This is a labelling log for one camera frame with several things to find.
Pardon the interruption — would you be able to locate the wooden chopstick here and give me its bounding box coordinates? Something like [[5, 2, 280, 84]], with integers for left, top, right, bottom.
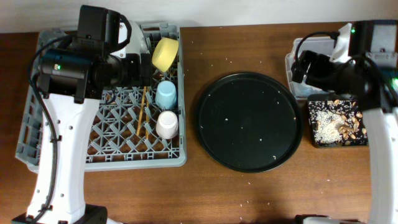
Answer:
[[144, 115, 150, 139], [136, 86, 147, 136]]

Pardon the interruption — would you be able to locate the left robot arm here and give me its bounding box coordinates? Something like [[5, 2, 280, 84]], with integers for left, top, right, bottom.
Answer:
[[13, 5, 152, 223]]

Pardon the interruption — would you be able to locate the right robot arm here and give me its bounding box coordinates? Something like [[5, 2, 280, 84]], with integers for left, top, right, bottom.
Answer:
[[291, 20, 397, 223]]

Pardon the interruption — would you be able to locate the yellow bowl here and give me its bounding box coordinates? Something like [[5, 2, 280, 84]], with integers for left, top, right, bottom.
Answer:
[[152, 37, 179, 72]]

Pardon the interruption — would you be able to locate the light blue plastic cup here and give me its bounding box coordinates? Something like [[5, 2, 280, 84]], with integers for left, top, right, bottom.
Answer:
[[155, 80, 177, 110]]

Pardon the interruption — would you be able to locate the white round plate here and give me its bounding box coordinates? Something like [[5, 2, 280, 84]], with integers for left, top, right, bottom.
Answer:
[[116, 21, 148, 58]]

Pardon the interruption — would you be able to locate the round black tray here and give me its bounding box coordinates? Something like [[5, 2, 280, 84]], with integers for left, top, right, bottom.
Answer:
[[195, 72, 304, 173]]

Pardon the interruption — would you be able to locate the black rectangular tray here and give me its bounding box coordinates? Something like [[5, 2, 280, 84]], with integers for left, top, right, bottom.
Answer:
[[306, 93, 369, 149]]

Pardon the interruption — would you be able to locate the white paper cup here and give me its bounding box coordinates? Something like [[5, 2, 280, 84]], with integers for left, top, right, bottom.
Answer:
[[155, 111, 178, 139]]

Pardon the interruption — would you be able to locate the food scraps pile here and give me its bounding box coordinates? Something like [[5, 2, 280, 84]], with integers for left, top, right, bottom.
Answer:
[[312, 98, 368, 146]]

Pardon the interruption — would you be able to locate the clear plastic waste bin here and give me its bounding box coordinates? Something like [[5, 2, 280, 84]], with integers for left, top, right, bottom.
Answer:
[[285, 37, 334, 100]]

